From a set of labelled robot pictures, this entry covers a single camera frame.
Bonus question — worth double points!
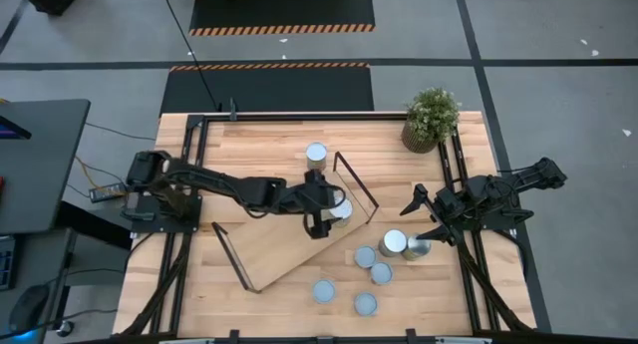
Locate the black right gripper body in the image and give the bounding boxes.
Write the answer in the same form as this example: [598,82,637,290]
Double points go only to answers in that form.
[427,185,473,236]

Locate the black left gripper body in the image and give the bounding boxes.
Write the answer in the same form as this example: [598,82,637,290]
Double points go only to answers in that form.
[297,169,335,241]

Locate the carrots tin can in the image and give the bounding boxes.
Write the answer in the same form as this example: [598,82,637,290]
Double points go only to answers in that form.
[327,196,354,229]

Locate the tall tin can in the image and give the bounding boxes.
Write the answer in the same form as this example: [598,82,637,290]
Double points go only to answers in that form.
[401,233,433,262]

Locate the peas tin can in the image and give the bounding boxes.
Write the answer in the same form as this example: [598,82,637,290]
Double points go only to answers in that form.
[304,142,329,172]

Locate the mixed vegetables tin can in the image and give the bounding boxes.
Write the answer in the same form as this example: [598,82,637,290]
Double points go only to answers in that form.
[377,228,409,258]

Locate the tomato print short tin can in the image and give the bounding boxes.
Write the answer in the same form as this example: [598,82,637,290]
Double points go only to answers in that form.
[369,261,395,286]

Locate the wooden shelf black metal ends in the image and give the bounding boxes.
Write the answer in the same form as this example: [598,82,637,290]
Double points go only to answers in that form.
[211,151,380,294]

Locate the potted plant ribbed pot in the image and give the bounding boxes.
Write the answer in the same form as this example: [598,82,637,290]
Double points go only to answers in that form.
[401,87,463,155]

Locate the black hazard-striped floor mat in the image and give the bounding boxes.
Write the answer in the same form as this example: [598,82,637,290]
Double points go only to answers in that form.
[159,62,375,117]
[188,0,376,37]

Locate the black power strip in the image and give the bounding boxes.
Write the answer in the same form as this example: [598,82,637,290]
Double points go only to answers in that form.
[88,182,129,204]

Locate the dark desk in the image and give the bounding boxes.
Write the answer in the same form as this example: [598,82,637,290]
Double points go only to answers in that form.
[0,98,92,235]

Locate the grey desk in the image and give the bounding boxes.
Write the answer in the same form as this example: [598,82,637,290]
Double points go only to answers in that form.
[0,227,77,344]

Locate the black computer mouse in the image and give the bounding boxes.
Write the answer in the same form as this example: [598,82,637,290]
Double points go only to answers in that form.
[8,283,51,334]

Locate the monitor screen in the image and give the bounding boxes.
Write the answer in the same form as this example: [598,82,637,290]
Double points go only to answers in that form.
[0,115,32,141]

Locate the black keyboard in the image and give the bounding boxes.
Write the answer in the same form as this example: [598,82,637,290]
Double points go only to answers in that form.
[0,235,17,292]

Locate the black metal rig frame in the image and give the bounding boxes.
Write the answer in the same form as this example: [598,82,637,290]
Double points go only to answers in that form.
[119,112,537,338]

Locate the black floor cable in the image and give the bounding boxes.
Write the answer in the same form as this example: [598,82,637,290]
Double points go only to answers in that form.
[159,0,222,112]

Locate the grey cable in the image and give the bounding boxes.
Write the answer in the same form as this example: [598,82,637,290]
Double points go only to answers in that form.
[84,122,158,142]

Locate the yellow cable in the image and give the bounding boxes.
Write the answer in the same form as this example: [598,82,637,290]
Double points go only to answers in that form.
[74,156,126,195]

